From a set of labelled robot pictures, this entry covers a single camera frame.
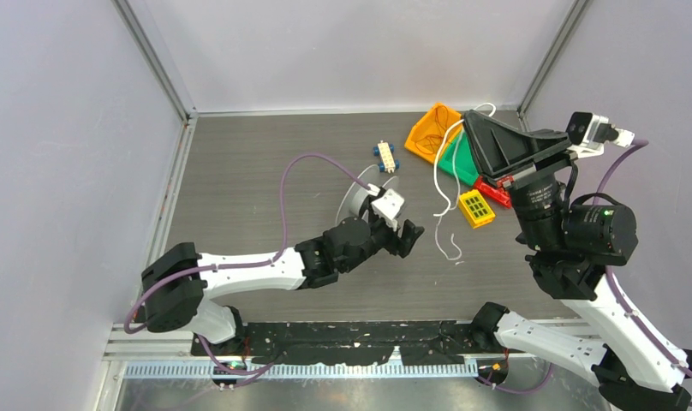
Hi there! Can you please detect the aluminium rail frame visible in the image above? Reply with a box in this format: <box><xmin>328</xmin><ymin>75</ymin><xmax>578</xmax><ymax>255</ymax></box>
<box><xmin>103</xmin><ymin>324</ymin><xmax>194</xmax><ymax>360</ymax></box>

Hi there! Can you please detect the clear plastic cable spool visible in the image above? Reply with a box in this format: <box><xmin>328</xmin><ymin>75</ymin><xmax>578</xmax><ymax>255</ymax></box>
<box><xmin>335</xmin><ymin>164</ymin><xmax>399</xmax><ymax>223</ymax></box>

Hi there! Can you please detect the beige blue connector block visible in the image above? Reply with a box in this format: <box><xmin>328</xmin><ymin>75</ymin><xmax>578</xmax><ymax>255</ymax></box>
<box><xmin>373</xmin><ymin>140</ymin><xmax>401</xmax><ymax>174</ymax></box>

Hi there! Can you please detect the yellow grid block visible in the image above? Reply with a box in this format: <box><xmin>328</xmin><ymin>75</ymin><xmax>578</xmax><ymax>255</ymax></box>
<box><xmin>457</xmin><ymin>189</ymin><xmax>496</xmax><ymax>229</ymax></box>

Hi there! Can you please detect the white cable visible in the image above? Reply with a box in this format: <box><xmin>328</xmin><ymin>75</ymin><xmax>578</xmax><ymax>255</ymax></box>
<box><xmin>432</xmin><ymin>102</ymin><xmax>498</xmax><ymax>263</ymax></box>

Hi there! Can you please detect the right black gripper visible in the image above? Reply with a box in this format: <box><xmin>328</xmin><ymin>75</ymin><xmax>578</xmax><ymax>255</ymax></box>
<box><xmin>452</xmin><ymin>110</ymin><xmax>570</xmax><ymax>248</ymax></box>

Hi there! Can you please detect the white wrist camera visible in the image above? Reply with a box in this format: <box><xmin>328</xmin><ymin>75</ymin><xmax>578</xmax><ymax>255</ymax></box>
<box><xmin>369</xmin><ymin>177</ymin><xmax>406</xmax><ymax>231</ymax></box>
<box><xmin>566</xmin><ymin>111</ymin><xmax>635</xmax><ymax>158</ymax></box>

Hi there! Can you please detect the orange plastic bin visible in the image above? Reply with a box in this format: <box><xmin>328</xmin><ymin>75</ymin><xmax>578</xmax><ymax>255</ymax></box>
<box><xmin>403</xmin><ymin>103</ymin><xmax>462</xmax><ymax>164</ymax></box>

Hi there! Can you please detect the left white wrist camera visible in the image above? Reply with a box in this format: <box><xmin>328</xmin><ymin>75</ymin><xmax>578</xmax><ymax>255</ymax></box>
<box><xmin>369</xmin><ymin>177</ymin><xmax>406</xmax><ymax>231</ymax></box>

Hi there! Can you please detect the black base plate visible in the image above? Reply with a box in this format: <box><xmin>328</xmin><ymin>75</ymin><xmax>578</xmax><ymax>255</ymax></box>
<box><xmin>211</xmin><ymin>320</ymin><xmax>506</xmax><ymax>366</ymax></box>

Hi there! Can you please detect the orange cable in orange bin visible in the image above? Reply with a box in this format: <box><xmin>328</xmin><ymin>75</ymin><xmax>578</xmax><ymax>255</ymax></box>
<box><xmin>415</xmin><ymin>105</ymin><xmax>455</xmax><ymax>155</ymax></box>

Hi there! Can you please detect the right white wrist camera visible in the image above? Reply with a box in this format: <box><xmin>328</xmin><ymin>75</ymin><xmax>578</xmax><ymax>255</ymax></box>
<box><xmin>566</xmin><ymin>111</ymin><xmax>635</xmax><ymax>158</ymax></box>

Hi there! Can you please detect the green plastic bin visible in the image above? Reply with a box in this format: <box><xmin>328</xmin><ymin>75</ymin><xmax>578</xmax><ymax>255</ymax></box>
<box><xmin>438</xmin><ymin>131</ymin><xmax>479</xmax><ymax>187</ymax></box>

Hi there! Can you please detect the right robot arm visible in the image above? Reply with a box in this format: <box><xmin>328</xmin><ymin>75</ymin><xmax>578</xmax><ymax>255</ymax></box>
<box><xmin>462</xmin><ymin>110</ymin><xmax>692</xmax><ymax>410</ymax></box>

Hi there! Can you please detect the red plastic bin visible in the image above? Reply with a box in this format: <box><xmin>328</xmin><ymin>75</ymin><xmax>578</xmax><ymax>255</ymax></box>
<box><xmin>473</xmin><ymin>176</ymin><xmax>512</xmax><ymax>208</ymax></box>

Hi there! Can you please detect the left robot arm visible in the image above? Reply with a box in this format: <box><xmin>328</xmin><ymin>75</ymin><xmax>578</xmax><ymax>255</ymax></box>
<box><xmin>141</xmin><ymin>217</ymin><xmax>425</xmax><ymax>354</ymax></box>

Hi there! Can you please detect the slotted cable duct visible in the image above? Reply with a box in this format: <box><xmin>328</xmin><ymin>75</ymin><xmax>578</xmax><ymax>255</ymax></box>
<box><xmin>123</xmin><ymin>359</ymin><xmax>479</xmax><ymax>379</ymax></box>

